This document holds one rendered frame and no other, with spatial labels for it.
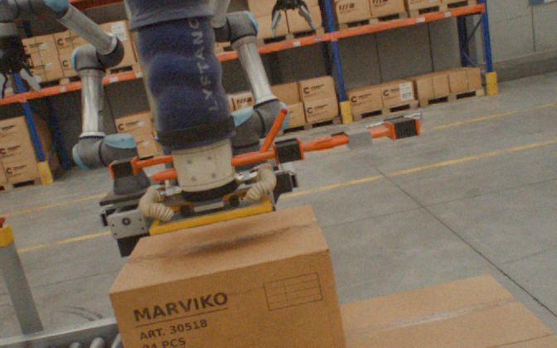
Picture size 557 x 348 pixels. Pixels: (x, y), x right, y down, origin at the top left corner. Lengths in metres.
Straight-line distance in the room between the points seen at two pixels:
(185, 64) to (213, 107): 0.14
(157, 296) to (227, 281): 0.19
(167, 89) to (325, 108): 7.47
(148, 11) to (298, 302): 0.87
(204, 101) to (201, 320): 0.59
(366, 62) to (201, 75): 8.94
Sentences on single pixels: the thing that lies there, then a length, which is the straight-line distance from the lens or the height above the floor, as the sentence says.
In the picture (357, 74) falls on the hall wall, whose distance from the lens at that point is 10.14.
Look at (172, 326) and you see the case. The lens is 1.41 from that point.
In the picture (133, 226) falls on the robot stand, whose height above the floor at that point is 0.94.
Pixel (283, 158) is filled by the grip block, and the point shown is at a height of 1.17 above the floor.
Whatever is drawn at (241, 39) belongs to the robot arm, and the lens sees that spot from 2.06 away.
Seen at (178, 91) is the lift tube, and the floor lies 1.42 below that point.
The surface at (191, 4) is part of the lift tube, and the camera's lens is 1.33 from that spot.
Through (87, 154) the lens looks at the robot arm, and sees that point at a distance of 2.08.
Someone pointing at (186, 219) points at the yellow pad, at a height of 1.07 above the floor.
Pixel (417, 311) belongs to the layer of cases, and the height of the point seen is 0.54.
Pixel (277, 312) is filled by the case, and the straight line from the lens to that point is 1.38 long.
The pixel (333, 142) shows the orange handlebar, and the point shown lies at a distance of 1.42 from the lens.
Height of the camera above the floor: 1.47
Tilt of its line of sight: 13 degrees down
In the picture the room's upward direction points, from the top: 11 degrees counter-clockwise
